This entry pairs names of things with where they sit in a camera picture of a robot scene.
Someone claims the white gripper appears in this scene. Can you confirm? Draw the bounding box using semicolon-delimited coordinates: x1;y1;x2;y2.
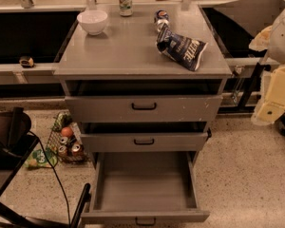
249;26;285;126

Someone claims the blue chip bag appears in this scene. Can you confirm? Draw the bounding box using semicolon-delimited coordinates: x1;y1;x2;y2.
157;24;207;71

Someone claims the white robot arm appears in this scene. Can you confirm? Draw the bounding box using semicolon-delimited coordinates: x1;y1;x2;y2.
249;9;285;125

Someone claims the grey middle drawer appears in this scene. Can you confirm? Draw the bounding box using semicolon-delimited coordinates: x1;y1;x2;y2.
81;132;208;152

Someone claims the grey drawer cabinet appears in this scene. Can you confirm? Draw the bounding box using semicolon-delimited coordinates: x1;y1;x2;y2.
52;2;234;163

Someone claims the grey top drawer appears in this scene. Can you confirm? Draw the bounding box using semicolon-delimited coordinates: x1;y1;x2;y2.
65;96;222;123

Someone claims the grey open bottom drawer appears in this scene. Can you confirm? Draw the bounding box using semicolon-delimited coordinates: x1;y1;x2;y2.
82;152;209;226

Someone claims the green chip bag in basket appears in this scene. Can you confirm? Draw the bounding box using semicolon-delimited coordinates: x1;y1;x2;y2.
52;112;72;132

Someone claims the green snack bag on floor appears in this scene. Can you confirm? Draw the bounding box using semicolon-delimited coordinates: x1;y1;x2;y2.
24;148;58;168

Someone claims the blue pepsi can lying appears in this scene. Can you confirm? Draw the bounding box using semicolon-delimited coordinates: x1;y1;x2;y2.
154;9;169;32

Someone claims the green white soda can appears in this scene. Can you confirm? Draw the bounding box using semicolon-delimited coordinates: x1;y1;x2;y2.
119;0;133;16

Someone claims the white bowl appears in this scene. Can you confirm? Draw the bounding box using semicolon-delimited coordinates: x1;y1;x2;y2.
77;10;108;35

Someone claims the red soda can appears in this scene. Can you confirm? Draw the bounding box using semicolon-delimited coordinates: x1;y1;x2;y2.
71;143;83;157

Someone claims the orange fruit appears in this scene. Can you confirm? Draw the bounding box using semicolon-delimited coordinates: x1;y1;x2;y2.
61;126;73;138

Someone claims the silver soda can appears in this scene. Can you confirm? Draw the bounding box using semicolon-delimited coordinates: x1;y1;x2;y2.
60;137;68;145

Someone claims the brown soda can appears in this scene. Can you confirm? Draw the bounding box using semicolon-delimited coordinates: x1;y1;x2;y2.
58;145;67;158

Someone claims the yellow black tape measure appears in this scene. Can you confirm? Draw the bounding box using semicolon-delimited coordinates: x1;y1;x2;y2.
19;56;34;68

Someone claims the black chair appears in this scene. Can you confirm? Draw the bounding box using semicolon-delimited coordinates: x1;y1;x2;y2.
0;107;90;228

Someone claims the wire basket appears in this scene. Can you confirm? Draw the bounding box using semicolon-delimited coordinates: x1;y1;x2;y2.
47;111;87;163

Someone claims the black cable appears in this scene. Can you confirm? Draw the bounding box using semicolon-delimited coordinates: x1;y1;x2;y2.
28;130;72;226

